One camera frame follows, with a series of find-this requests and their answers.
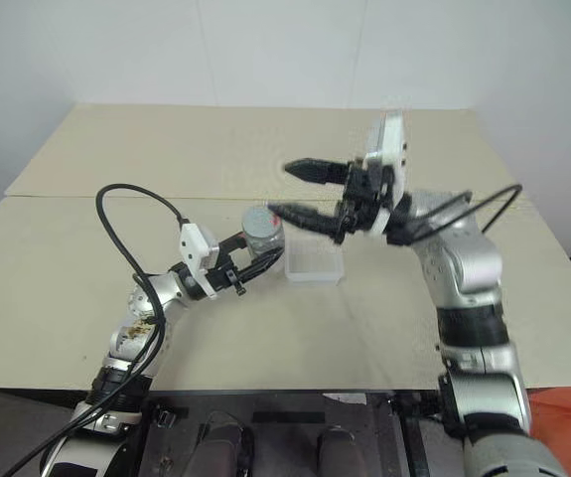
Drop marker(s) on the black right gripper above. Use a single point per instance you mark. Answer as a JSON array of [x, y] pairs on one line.
[[362, 199]]

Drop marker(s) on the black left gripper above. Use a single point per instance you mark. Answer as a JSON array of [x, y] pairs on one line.
[[224, 278]]

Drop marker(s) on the clear glass jar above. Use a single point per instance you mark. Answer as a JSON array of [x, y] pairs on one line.
[[265, 243]]

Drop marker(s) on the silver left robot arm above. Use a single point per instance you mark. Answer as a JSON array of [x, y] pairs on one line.
[[135, 343]]

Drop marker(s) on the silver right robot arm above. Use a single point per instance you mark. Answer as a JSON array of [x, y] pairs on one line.
[[469, 268]]

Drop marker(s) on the silver jar lid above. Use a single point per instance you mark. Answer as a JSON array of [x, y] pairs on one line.
[[259, 219]]

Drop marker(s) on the clear plastic box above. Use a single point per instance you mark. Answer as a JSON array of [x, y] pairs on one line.
[[313, 263]]

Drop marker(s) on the black tape strip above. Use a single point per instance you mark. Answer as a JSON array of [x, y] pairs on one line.
[[289, 417]]

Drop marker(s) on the white paper label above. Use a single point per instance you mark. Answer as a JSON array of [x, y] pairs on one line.
[[345, 398]]

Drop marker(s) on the dark rounded shape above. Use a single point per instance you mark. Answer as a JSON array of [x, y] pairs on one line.
[[335, 452], [225, 447]]

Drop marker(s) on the orange sheet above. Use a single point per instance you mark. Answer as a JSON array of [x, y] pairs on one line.
[[568, 412]]

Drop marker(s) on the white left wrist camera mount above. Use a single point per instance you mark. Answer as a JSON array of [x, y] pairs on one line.
[[194, 248]]

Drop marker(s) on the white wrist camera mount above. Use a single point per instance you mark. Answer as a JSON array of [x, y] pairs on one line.
[[389, 144], [194, 248]]

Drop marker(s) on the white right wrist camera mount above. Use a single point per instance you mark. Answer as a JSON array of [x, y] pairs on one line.
[[389, 144]]

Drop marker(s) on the black metal frame bar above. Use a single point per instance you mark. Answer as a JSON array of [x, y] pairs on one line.
[[411, 437]]

